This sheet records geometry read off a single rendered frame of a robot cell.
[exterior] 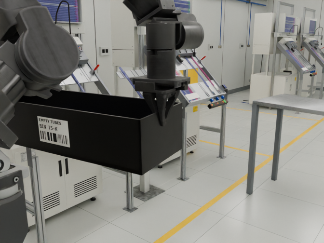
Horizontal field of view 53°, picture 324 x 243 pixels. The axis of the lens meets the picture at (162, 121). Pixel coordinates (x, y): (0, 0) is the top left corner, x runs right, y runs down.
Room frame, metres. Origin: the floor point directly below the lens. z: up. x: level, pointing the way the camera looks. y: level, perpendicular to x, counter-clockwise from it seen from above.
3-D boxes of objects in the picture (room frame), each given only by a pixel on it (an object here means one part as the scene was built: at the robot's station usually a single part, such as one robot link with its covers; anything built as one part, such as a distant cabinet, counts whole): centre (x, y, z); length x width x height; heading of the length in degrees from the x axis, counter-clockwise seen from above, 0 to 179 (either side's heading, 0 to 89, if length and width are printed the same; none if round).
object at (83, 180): (2.35, 0.95, 0.31); 0.70 x 0.65 x 0.62; 141
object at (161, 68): (0.65, 0.00, 1.21); 0.10 x 0.07 x 0.07; 60
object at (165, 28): (0.66, 0.00, 1.27); 0.07 x 0.06 x 0.07; 134
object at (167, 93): (0.66, 0.01, 1.14); 0.07 x 0.07 x 0.09; 60
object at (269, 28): (6.27, -2.16, 0.95); 1.36 x 0.82 x 1.90; 51
